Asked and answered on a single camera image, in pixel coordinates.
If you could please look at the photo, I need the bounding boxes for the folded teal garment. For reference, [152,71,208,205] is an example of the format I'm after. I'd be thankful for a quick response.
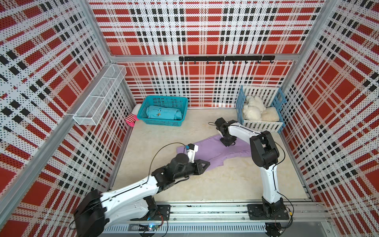
[146,106,183,120]

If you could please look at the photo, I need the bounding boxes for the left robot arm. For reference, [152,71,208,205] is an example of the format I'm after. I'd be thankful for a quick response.
[74,153,210,237]

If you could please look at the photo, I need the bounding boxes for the black hook rail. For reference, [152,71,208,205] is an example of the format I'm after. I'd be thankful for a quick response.
[179,55,275,62]

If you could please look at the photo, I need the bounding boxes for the white wire wall basket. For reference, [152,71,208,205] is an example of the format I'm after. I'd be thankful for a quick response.
[73,64,126,126]

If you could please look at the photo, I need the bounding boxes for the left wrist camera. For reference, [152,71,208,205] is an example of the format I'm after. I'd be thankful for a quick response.
[186,144,198,163]

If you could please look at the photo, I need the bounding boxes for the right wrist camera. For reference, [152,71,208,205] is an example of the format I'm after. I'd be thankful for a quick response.
[214,118,226,128]

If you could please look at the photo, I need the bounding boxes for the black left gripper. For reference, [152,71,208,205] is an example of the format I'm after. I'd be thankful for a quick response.
[174,159,210,180]

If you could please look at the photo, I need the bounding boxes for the blue white slatted crate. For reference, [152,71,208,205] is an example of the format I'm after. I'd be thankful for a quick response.
[235,86,287,133]

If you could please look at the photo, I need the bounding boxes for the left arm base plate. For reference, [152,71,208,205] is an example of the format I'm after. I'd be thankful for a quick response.
[131,204,171,221]

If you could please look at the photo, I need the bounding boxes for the white fluffy plush toy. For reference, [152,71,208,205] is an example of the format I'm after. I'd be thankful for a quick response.
[242,96,266,121]

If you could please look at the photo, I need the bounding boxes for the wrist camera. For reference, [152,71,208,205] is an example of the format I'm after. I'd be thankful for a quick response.
[186,144,198,163]
[214,118,226,128]

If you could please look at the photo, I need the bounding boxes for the purple long pants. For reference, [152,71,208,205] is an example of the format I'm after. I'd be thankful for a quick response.
[194,135,252,171]

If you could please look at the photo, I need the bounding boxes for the teal plastic basket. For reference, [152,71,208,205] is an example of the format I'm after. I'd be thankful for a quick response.
[137,96,189,126]

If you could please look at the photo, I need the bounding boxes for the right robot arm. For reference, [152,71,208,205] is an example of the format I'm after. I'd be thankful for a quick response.
[215,118,285,216]

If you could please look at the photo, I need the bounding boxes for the cream fluffy cushion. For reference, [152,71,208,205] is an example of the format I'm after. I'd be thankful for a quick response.
[261,107,280,122]

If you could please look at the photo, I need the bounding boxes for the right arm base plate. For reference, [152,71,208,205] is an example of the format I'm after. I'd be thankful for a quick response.
[247,204,290,220]

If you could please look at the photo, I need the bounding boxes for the green circuit board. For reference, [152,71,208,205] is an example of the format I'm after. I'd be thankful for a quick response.
[139,224,160,232]

